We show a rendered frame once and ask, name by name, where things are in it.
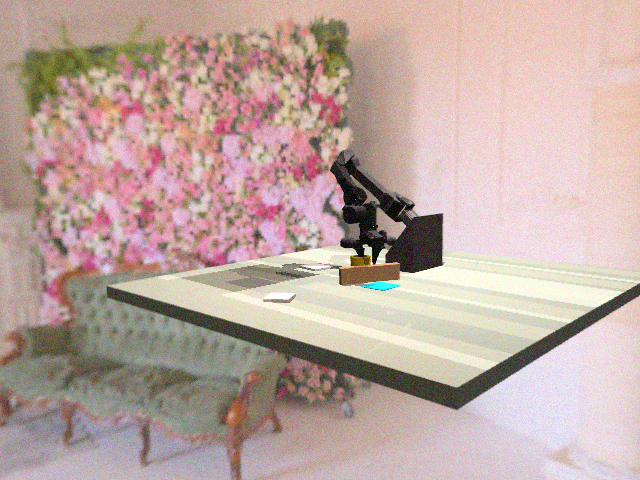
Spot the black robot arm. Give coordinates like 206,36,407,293
330,149,418,247

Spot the orange flat bar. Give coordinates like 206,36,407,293
339,263,400,285

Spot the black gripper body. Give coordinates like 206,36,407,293
340,221,397,248

